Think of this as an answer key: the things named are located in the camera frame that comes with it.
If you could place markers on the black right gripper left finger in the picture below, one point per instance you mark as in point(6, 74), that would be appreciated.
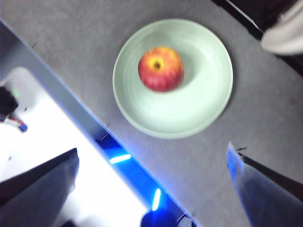
point(35, 196)

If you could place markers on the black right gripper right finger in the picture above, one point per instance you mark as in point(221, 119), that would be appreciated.
point(267, 198)

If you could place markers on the green plate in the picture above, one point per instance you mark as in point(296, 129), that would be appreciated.
point(189, 111)

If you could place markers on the red apple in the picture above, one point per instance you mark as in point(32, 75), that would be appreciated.
point(161, 69)

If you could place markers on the white plate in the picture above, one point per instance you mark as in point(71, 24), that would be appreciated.
point(286, 35)

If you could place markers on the black plate rack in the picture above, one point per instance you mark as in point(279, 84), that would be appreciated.
point(246, 14)

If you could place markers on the black device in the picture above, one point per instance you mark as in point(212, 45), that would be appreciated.
point(7, 104)

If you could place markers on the dark blue box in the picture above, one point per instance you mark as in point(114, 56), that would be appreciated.
point(154, 218)

